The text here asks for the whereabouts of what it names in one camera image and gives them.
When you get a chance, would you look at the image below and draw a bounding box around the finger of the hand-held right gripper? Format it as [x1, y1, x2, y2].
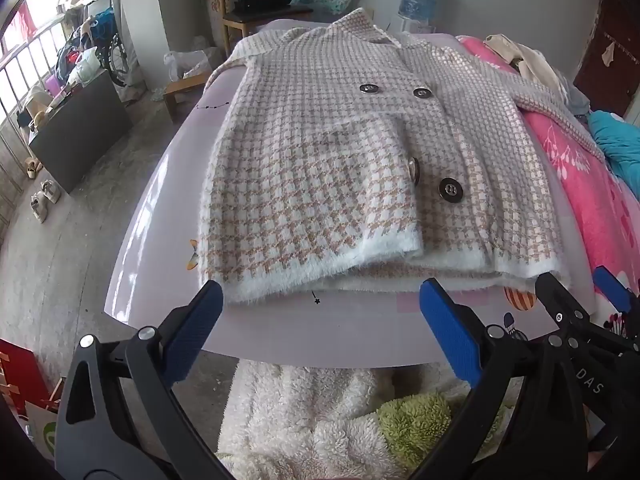
[592, 266, 640, 313]
[534, 272, 593, 338]

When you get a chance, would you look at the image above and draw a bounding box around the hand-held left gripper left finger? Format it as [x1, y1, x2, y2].
[54, 280, 236, 480]

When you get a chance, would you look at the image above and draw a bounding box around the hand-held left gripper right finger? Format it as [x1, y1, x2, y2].
[415, 277, 588, 480]

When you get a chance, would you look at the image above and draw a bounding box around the beige white houndstooth coat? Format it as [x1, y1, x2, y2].
[197, 8, 608, 313]

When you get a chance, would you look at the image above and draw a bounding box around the pink floral blanket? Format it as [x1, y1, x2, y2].
[457, 35, 640, 311]

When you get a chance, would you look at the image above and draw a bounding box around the teal pillow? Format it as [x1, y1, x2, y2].
[587, 110, 640, 201]

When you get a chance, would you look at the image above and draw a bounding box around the red box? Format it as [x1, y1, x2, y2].
[0, 339, 56, 416]

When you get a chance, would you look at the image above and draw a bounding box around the white bag with green print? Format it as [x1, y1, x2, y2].
[25, 400, 63, 461]

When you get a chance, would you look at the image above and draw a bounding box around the dark cabinet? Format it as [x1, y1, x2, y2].
[27, 67, 133, 196]

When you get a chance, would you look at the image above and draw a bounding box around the beige garment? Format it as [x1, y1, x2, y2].
[482, 34, 576, 98]

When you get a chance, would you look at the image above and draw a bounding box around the small wooden stool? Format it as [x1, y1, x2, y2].
[164, 72, 216, 123]

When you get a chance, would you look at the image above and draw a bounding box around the brown door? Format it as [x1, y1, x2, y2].
[572, 0, 640, 118]

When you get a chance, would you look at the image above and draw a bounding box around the clear plastic bag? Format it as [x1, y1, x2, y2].
[164, 49, 221, 83]

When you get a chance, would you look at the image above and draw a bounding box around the white cloth bundle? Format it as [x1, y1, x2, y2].
[67, 47, 101, 86]

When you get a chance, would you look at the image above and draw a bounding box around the white water dispenser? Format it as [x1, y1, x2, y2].
[385, 14, 436, 35]

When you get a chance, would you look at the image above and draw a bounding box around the wooden chair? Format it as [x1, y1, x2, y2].
[202, 0, 316, 61]

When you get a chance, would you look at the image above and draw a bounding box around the window railing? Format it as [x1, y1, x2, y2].
[0, 5, 76, 126]

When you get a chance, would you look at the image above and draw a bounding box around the black bag on chair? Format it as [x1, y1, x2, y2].
[234, 0, 292, 15]

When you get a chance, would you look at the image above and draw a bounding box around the red hanging garment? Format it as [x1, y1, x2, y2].
[10, 2, 38, 41]

